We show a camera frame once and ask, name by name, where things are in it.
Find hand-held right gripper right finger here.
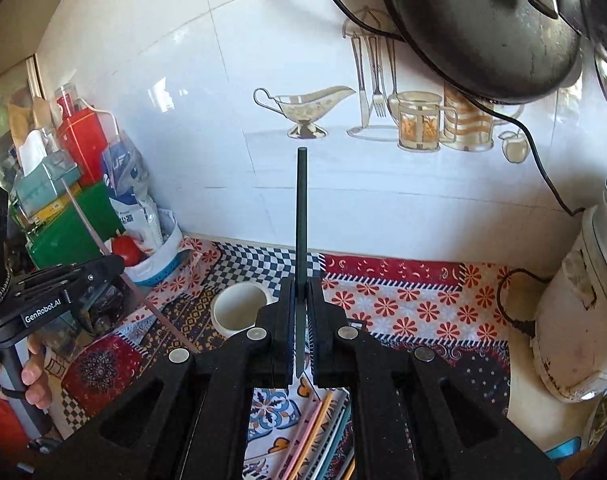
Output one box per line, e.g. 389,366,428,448
306,277,561,480

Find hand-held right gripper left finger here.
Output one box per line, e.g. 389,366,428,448
31,276,298,480

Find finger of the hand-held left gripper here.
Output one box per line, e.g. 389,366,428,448
68,282,128,335
11,254,126,301

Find white cup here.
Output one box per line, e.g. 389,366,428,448
211,282,279,342

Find pink chopstick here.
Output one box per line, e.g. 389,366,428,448
60,178,202,357
278,400,317,480

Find dark green chopstick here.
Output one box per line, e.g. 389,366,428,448
292,146,310,380

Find person's left hand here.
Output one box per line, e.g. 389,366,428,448
0,332,53,402

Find green box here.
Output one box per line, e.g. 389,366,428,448
26,182,123,271

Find red tomato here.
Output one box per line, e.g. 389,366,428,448
111,234,143,267

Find white blue plastic basket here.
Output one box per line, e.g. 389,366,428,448
124,210,194,288

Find flat yellow box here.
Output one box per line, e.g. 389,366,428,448
21,194,70,227

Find blue white plastic bag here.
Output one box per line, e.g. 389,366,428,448
101,130,165,256

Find patterned patchwork tablecloth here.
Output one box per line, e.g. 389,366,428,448
48,237,539,480

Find teal tissue box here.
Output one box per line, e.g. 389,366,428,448
11,130,82,217

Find red tin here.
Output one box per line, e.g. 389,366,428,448
56,107,115,188

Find brown paper bag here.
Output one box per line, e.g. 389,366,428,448
8,87,52,147

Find red label jar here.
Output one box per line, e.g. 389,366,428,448
54,85,84,117

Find overhead cabinet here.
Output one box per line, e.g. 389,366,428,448
0,0,92,86

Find white rice cooker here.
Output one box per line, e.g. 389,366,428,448
531,175,607,406

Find black wok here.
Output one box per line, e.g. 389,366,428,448
376,0,584,106

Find black power cable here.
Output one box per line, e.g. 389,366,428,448
311,0,589,217

